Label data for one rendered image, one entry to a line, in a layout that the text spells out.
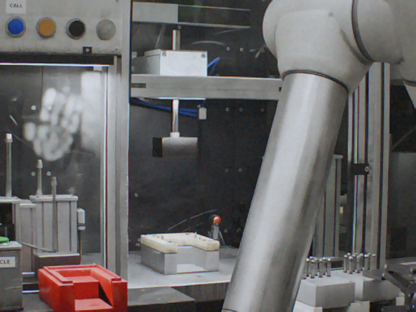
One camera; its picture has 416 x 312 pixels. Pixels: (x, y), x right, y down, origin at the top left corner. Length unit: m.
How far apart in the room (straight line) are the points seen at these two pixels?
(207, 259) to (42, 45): 0.61
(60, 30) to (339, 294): 0.75
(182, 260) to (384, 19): 0.91
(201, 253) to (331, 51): 0.78
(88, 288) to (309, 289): 0.44
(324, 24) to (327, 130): 0.16
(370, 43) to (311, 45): 0.09
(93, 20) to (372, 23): 0.62
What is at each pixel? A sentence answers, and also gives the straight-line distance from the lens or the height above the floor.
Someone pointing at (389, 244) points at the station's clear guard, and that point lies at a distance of 2.01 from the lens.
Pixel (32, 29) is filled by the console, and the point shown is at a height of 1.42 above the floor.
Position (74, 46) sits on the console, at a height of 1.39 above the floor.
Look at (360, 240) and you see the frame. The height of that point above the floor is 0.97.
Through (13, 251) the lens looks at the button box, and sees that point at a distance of 1.47.
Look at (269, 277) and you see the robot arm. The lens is 1.17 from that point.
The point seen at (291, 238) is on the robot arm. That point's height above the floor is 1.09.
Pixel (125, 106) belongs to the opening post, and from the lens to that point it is 1.65.
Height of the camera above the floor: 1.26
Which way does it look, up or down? 3 degrees down
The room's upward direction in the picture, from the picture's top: 1 degrees clockwise
